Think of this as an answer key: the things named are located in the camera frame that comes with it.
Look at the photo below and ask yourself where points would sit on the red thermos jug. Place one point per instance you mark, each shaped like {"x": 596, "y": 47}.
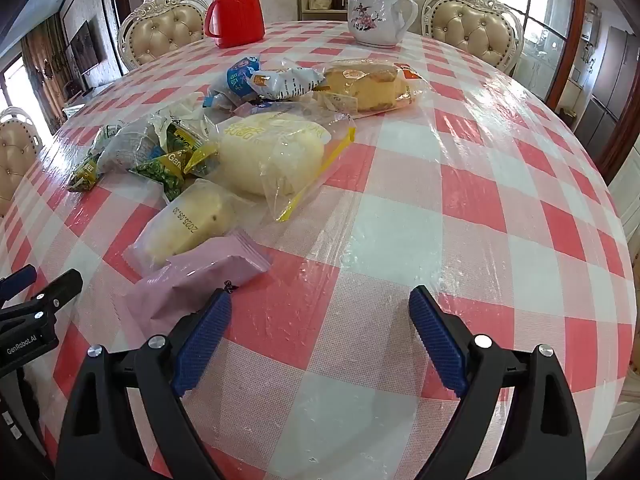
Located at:
{"x": 235, "y": 15}

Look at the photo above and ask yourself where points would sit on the white floral teapot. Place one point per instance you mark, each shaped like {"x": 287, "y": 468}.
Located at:
{"x": 372, "y": 15}

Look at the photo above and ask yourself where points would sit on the clear packet of yellow cake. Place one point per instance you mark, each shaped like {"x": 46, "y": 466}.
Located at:
{"x": 185, "y": 225}

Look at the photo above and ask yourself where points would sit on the white snack bag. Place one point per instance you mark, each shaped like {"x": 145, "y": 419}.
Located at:
{"x": 130, "y": 145}

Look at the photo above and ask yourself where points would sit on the green yellow snack packet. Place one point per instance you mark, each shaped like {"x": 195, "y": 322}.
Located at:
{"x": 167, "y": 175}
{"x": 85, "y": 172}
{"x": 197, "y": 155}

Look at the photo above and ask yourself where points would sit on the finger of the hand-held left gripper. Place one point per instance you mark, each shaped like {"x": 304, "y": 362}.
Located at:
{"x": 60, "y": 290}
{"x": 17, "y": 282}

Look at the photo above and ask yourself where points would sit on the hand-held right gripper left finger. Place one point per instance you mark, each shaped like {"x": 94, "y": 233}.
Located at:
{"x": 202, "y": 345}

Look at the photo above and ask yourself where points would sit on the white packet orange corner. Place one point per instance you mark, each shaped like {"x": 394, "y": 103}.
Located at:
{"x": 285, "y": 82}

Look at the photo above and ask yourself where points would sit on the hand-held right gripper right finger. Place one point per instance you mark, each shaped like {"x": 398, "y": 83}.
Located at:
{"x": 440, "y": 345}

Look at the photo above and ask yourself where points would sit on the pink snack packet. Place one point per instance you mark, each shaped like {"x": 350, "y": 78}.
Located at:
{"x": 190, "y": 280}

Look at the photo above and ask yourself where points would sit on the white television stand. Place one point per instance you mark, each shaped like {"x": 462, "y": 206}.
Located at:
{"x": 80, "y": 100}

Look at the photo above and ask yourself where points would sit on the red white checked tablecloth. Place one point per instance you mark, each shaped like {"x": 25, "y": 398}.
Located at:
{"x": 400, "y": 210}

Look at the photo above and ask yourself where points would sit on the clear bag of sponge cake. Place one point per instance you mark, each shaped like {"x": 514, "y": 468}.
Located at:
{"x": 365, "y": 85}

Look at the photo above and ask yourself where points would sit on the wall television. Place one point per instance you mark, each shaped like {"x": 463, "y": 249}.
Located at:
{"x": 84, "y": 50}

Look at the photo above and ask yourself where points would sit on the clear zip bag pale bread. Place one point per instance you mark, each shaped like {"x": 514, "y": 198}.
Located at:
{"x": 265, "y": 155}

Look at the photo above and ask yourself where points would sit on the glass partition door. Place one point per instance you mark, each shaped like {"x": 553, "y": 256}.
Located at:
{"x": 530, "y": 25}

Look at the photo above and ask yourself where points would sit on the beige tufted dining chair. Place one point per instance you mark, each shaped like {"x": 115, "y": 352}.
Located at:
{"x": 15, "y": 155}
{"x": 165, "y": 30}
{"x": 475, "y": 25}

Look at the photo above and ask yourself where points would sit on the brown curtain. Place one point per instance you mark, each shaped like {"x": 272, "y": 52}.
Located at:
{"x": 42, "y": 70}

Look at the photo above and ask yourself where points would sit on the blue snack packet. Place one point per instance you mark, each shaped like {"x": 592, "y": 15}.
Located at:
{"x": 235, "y": 80}

